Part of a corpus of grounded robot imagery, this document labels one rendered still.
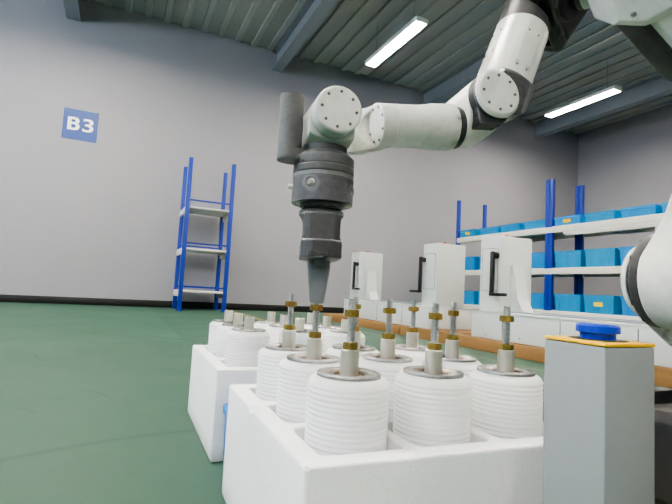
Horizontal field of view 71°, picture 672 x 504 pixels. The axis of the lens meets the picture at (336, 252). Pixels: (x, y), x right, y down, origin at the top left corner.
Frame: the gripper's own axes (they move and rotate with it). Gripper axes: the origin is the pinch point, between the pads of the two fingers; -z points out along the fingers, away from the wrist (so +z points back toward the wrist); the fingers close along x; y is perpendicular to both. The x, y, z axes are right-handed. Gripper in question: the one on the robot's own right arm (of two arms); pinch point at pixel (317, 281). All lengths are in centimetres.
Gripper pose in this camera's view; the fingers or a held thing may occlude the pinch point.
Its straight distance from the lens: 67.0
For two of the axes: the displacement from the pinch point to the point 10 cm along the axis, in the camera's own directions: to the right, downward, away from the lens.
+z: 0.5, -10.0, 0.8
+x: -1.0, 0.8, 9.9
